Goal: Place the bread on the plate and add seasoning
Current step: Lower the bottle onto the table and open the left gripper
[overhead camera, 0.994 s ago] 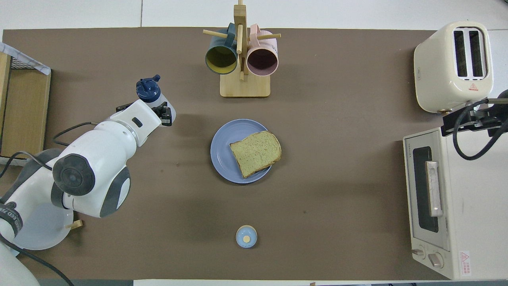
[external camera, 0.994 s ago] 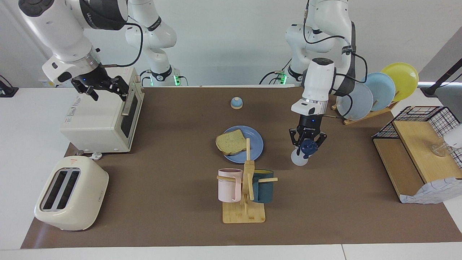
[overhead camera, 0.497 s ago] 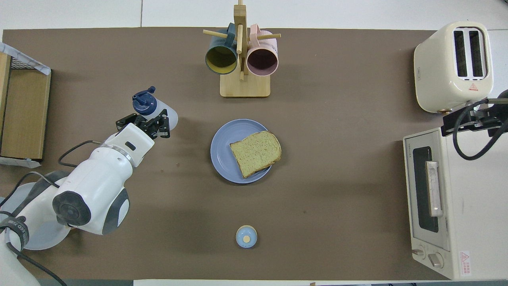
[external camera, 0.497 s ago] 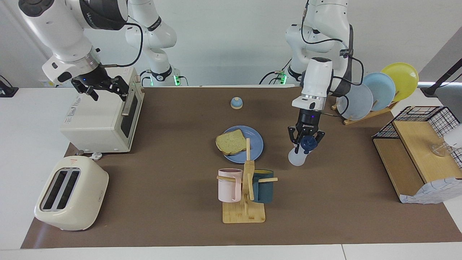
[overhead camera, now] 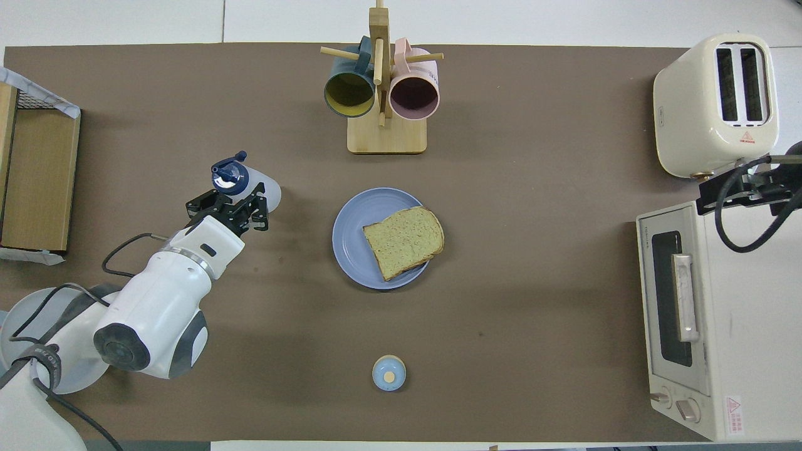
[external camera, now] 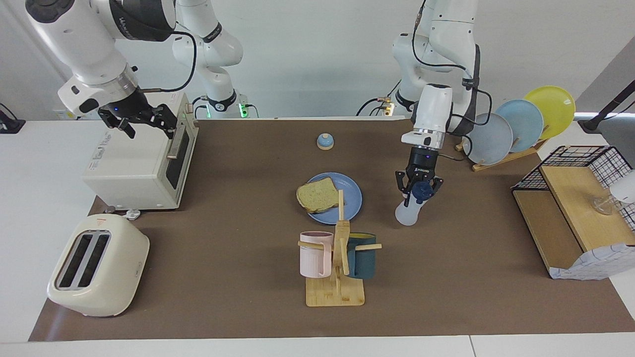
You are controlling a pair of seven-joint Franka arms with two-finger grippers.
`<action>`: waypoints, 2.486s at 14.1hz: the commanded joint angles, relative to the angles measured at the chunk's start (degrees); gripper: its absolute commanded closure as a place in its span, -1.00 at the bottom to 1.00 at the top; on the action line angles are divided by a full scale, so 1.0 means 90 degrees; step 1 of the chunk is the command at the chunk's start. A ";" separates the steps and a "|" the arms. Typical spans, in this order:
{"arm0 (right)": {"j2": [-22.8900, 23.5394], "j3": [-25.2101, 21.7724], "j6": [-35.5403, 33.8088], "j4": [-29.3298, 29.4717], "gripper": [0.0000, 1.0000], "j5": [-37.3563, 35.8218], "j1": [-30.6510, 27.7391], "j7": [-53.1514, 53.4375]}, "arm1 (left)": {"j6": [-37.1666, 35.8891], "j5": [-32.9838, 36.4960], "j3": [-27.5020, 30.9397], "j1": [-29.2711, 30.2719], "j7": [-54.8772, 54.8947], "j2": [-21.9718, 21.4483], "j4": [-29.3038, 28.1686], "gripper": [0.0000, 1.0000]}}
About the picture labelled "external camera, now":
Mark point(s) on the white blue-capped seasoning bottle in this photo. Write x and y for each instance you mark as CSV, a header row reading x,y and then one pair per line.
x,y
408,215

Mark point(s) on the wooden mug rack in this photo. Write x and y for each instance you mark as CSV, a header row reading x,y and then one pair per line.
x,y
335,295

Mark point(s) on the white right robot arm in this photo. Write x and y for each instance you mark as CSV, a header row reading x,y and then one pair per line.
x,y
84,44

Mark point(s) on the white toaster oven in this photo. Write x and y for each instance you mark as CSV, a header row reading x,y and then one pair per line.
x,y
134,168

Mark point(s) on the black camera stand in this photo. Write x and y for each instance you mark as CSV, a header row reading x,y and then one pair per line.
x,y
593,124

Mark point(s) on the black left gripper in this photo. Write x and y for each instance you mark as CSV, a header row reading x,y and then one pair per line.
x,y
422,166

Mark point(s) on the clear drinking glass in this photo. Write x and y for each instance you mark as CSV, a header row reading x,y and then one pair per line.
x,y
604,206

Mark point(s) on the light blue round plate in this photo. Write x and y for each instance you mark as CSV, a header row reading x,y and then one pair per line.
x,y
526,124

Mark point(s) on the white rounded container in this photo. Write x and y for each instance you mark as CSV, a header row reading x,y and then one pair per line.
x,y
626,188

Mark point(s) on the grey round plate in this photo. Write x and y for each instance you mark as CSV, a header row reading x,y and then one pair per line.
x,y
493,141

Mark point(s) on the white checked cloth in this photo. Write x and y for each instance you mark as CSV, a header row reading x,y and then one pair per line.
x,y
595,265

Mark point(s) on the cream two-slot toaster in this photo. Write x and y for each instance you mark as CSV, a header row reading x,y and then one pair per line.
x,y
119,277

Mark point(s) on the small blue call bell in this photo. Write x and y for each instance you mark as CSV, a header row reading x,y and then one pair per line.
x,y
325,144

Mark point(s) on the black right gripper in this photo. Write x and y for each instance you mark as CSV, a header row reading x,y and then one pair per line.
x,y
126,109

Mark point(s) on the white wall socket box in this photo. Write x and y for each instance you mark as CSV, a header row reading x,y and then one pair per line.
x,y
62,115

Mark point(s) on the slice of toast bread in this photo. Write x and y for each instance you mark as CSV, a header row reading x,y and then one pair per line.
x,y
317,194

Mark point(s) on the black stand base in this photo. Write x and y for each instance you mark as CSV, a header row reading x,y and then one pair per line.
x,y
10,126

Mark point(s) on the pink ribbed mug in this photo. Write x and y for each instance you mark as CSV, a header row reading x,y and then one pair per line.
x,y
312,260

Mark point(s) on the brown table mat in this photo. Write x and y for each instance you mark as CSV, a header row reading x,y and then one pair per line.
x,y
238,248

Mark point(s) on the yellow round plate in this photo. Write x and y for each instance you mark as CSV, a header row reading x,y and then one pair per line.
x,y
555,106

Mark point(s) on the dark teal mug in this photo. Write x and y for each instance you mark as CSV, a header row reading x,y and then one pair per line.
x,y
362,263

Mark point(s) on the wooden dish rack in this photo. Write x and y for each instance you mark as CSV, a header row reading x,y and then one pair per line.
x,y
501,161

